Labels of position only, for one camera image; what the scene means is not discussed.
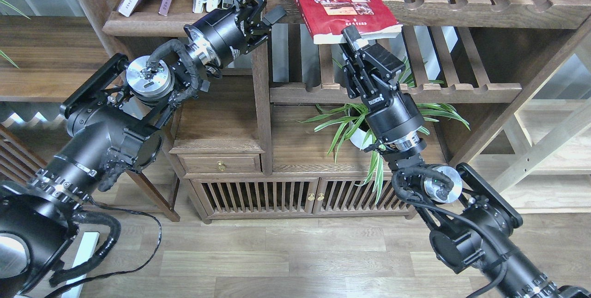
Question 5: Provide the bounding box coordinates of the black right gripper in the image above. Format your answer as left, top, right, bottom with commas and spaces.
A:
340, 25, 424, 147

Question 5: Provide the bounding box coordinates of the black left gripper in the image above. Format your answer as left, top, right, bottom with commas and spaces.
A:
184, 0, 287, 68

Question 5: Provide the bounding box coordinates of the red book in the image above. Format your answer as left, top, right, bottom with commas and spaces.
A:
294, 0, 402, 45

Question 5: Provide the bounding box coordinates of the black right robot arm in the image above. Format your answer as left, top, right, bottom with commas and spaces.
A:
341, 25, 590, 298

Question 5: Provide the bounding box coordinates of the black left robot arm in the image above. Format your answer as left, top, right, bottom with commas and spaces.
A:
0, 0, 286, 298

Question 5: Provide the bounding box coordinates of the green spider plant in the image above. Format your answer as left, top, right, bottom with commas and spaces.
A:
308, 61, 469, 203

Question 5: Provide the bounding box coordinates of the white plant pot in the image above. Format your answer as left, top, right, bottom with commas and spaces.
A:
349, 122, 375, 151

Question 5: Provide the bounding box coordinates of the dark wooden bookshelf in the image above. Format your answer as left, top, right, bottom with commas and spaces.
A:
60, 0, 591, 225

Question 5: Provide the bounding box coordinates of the light wooden rack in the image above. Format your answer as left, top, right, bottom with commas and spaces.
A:
470, 99, 591, 213

